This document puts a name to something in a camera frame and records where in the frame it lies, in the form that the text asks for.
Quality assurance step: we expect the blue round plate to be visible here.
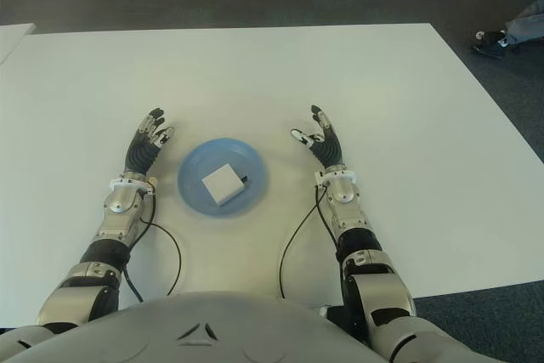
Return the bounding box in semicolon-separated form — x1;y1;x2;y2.
177;137;269;218

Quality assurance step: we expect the black sneaker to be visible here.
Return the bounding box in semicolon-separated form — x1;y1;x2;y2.
470;30;509;60

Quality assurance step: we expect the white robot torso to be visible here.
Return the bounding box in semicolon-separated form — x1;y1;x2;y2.
0;289;544;363

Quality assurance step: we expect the white side table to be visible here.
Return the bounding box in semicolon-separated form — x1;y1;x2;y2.
0;22;36;63

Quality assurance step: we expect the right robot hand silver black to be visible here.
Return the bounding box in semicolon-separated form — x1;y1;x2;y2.
290;104;347;171

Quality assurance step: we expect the white charger block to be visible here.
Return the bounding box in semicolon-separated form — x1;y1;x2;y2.
201;163;250;207

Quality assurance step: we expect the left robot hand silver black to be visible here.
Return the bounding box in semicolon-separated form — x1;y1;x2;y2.
123;105;175;178

